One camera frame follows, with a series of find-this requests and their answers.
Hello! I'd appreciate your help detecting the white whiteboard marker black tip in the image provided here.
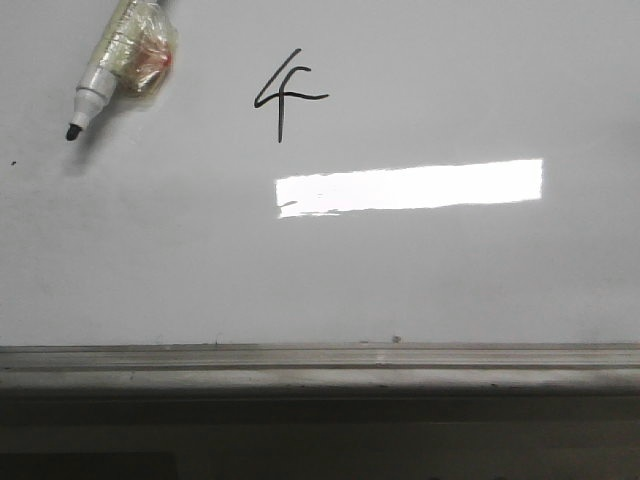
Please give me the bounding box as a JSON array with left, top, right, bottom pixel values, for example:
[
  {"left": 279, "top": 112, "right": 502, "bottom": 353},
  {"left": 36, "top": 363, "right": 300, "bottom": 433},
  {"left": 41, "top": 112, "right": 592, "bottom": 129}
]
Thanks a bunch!
[{"left": 66, "top": 1, "right": 136, "bottom": 141}]

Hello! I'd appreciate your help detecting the white whiteboard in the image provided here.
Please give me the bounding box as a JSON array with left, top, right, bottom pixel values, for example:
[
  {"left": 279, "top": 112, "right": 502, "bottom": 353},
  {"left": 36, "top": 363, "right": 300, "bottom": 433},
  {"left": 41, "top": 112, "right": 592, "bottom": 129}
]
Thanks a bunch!
[{"left": 1, "top": 1, "right": 639, "bottom": 345}]

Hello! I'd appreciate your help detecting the aluminium whiteboard tray rail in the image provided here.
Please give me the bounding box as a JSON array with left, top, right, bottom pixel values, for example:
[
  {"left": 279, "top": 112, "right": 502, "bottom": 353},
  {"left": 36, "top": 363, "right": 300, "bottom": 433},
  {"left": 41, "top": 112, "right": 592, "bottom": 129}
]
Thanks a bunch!
[{"left": 1, "top": 343, "right": 639, "bottom": 398}]

